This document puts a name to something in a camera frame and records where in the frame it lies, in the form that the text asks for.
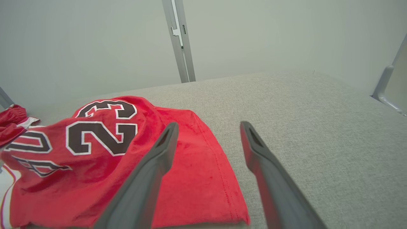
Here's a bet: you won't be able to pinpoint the red shorts with white stripe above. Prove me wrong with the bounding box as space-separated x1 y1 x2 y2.
0 104 40 147

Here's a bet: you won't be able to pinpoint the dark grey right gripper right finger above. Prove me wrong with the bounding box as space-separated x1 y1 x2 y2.
240 121 328 229

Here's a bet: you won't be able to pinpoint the red basketball jersey number 23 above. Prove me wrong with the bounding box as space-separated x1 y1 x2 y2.
0 95 250 229

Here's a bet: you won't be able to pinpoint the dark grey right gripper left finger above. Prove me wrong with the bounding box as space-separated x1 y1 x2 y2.
94 122 179 229

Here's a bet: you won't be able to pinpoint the grey partition post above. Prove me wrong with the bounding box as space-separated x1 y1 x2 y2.
162 0 196 83

